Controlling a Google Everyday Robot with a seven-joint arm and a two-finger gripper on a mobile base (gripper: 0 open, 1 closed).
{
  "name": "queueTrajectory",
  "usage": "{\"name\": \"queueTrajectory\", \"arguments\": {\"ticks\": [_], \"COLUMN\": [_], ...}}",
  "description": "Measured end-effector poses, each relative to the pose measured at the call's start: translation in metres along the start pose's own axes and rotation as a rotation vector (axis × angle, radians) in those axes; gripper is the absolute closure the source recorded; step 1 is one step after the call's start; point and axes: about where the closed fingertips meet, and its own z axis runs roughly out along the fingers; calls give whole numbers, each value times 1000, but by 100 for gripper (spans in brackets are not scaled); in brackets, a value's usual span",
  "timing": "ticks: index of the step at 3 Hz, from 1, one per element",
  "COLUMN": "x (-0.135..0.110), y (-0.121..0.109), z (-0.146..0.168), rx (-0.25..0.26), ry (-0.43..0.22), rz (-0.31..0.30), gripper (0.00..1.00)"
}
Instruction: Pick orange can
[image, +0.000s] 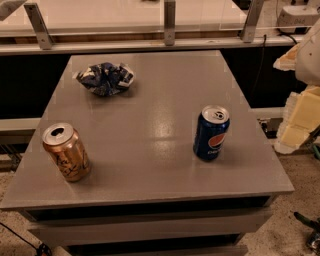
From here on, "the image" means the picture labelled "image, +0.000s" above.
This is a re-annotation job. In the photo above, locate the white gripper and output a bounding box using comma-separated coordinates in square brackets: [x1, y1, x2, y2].
[273, 19, 320, 154]

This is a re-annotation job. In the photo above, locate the orange soda can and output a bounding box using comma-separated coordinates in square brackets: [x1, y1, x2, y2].
[42, 123, 91, 182]

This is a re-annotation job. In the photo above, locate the blue Pepsi can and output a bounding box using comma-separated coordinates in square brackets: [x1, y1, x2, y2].
[193, 105, 230, 161]

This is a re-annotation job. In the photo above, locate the white device in background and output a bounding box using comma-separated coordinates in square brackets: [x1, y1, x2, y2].
[277, 5, 319, 33]

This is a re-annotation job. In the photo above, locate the grey drawer cabinet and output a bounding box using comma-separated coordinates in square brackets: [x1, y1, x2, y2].
[2, 51, 293, 256]

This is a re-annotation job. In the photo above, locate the crumpled blue chip bag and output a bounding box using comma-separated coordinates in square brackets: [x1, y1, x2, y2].
[76, 62, 134, 97]

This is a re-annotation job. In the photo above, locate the black hanging cable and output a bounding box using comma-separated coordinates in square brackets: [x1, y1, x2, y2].
[250, 33, 268, 101]

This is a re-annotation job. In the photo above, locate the right metal rail bracket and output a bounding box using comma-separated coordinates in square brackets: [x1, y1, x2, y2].
[240, 0, 264, 43]

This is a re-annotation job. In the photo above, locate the metal rail bracket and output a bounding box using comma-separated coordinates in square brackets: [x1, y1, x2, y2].
[24, 3, 53, 50]
[240, 0, 264, 43]
[164, 0, 176, 46]

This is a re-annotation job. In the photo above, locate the middle metal rail bracket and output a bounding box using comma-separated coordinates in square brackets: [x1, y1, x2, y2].
[164, 0, 176, 46]

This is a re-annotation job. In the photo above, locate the left metal rail bracket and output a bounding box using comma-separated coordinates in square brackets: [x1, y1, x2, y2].
[24, 3, 53, 50]

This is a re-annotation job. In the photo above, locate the black floor cable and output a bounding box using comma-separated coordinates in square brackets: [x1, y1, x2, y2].
[0, 221, 53, 256]

